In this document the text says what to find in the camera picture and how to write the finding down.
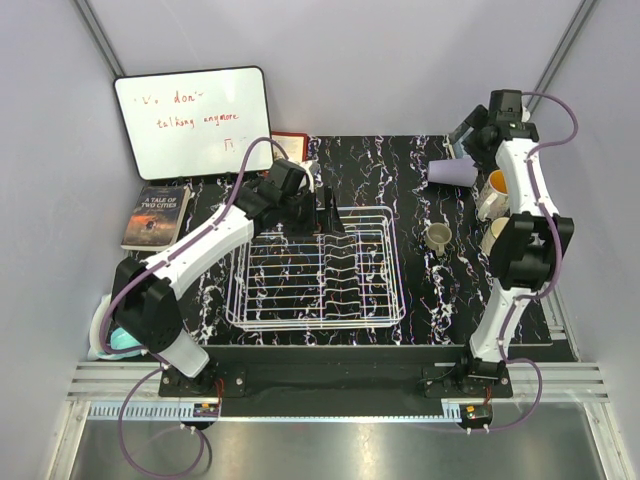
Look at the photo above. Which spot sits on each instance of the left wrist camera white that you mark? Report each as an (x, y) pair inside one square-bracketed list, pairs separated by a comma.
[(312, 168)]

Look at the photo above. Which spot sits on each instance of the red paperback book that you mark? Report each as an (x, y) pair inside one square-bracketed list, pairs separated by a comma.
[(294, 144)]

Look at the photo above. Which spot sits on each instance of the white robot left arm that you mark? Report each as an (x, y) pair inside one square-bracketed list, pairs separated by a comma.
[(145, 294)]

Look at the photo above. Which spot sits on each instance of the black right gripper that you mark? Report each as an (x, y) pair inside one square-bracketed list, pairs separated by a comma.
[(476, 120)]

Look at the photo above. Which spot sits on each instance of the floral white mug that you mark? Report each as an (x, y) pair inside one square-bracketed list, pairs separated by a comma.
[(493, 199)]

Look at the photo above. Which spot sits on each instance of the white wire dish rack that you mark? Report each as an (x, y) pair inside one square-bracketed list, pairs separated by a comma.
[(349, 280)]

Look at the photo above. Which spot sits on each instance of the black marble pattern mat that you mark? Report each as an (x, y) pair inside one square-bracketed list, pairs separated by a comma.
[(444, 296)]

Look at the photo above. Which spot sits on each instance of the cream ribbed cup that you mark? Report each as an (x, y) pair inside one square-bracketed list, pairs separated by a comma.
[(492, 234)]

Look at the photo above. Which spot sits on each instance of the dark blue book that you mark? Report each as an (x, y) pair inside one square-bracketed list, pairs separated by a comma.
[(456, 139)]

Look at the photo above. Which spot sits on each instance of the Tale of Two Cities book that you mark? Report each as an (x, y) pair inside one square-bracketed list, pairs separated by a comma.
[(157, 218)]

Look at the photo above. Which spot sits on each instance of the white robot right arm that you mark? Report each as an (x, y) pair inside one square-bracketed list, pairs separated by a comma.
[(526, 259)]

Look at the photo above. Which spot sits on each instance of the white whiteboard black frame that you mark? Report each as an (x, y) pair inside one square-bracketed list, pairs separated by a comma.
[(193, 123)]

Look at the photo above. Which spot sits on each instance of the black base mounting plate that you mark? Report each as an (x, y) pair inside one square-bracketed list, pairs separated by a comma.
[(334, 381)]

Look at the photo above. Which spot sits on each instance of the small beige mug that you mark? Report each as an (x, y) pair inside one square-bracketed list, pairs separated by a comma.
[(437, 237)]

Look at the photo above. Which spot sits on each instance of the lilac plastic cup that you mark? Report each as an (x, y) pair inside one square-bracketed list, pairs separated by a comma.
[(460, 172)]

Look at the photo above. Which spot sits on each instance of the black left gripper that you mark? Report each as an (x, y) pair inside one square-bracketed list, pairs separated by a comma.
[(305, 228)]

